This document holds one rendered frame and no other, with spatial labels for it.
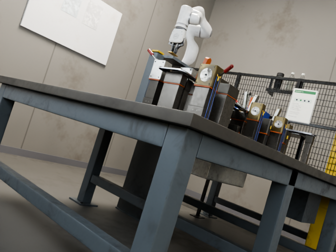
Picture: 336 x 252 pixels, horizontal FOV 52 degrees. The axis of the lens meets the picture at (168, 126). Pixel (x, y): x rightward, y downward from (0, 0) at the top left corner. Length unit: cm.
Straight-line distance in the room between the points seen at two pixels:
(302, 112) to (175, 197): 240
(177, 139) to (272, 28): 437
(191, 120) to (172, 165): 15
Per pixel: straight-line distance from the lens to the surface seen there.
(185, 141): 102
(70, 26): 436
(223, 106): 197
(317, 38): 494
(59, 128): 440
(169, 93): 188
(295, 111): 334
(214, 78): 180
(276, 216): 169
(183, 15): 243
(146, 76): 222
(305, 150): 280
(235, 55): 542
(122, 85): 482
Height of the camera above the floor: 59
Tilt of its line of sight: 3 degrees up
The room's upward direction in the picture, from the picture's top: 17 degrees clockwise
